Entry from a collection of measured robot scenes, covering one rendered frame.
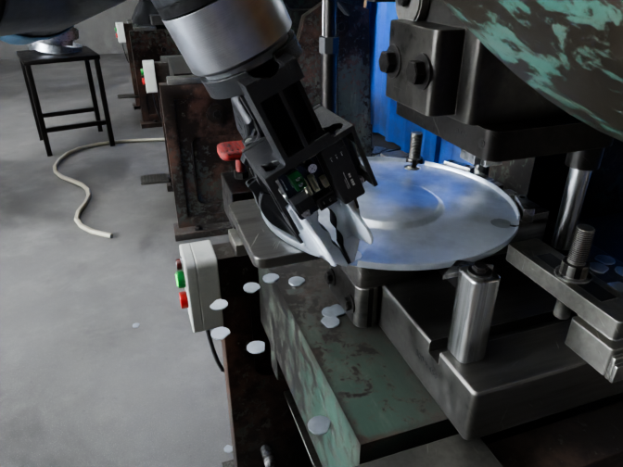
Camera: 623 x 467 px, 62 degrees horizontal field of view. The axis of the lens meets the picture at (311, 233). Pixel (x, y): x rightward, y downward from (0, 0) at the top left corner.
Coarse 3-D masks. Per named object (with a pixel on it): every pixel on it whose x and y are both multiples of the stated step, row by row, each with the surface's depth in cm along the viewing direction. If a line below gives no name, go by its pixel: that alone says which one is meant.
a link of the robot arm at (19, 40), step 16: (16, 0) 28; (32, 0) 29; (48, 0) 30; (64, 0) 31; (80, 0) 32; (96, 0) 32; (112, 0) 32; (16, 16) 29; (32, 16) 30; (48, 16) 31; (64, 16) 33; (80, 16) 34; (0, 32) 29; (16, 32) 31; (32, 32) 35; (48, 32) 35; (64, 32) 37
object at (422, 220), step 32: (384, 160) 72; (384, 192) 61; (416, 192) 61; (448, 192) 63; (480, 192) 63; (384, 224) 54; (416, 224) 55; (448, 224) 55; (480, 224) 55; (512, 224) 56; (384, 256) 49; (416, 256) 49; (448, 256) 49; (480, 256) 49
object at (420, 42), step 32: (416, 0) 53; (416, 32) 50; (448, 32) 47; (384, 64) 55; (416, 64) 49; (448, 64) 49; (480, 64) 47; (416, 96) 52; (448, 96) 50; (480, 96) 49; (512, 96) 50
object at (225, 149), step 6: (222, 144) 86; (228, 144) 86; (234, 144) 86; (240, 144) 86; (222, 150) 83; (228, 150) 83; (234, 150) 83; (240, 150) 83; (222, 156) 83; (228, 156) 82; (234, 156) 83; (240, 156) 83; (240, 162) 86; (240, 168) 86
